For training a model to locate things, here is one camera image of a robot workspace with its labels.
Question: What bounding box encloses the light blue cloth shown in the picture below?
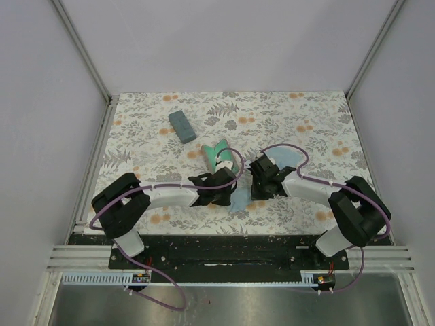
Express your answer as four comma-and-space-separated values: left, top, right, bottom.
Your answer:
244, 144, 307, 168
229, 188, 252, 213

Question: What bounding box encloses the beige felt glasses case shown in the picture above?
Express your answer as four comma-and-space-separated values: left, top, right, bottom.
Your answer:
201, 139, 242, 174

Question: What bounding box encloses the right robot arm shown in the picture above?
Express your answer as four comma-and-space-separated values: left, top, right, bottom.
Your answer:
249, 154, 392, 257

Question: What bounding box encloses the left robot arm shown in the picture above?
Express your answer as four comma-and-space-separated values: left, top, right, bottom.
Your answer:
89, 167, 238, 257

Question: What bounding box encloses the grey-blue glasses case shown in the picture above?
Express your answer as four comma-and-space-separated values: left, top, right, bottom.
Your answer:
168, 110, 196, 144

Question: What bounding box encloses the floral table mat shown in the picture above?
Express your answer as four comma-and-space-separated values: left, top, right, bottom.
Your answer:
94, 91, 370, 234

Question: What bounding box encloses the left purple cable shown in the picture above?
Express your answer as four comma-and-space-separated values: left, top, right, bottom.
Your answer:
88, 148, 245, 312

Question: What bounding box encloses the purple cable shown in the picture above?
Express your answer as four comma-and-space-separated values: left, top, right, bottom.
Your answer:
260, 144, 392, 295
88, 148, 245, 312

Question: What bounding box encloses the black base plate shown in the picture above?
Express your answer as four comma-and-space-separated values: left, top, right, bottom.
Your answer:
69, 233, 392, 285

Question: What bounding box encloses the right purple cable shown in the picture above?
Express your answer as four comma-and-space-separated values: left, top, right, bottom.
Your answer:
260, 144, 392, 295

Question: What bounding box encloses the white slotted cable duct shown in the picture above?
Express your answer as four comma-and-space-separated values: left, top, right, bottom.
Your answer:
62, 270, 335, 287

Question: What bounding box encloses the left aluminium frame post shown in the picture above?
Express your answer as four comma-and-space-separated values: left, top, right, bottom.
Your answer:
50, 0, 112, 103

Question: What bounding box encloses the aluminium frame post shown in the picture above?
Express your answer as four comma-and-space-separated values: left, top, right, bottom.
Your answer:
50, 0, 112, 103
345, 0, 407, 101

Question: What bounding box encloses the right aluminium frame post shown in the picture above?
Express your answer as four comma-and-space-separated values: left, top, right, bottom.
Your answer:
345, 0, 407, 101

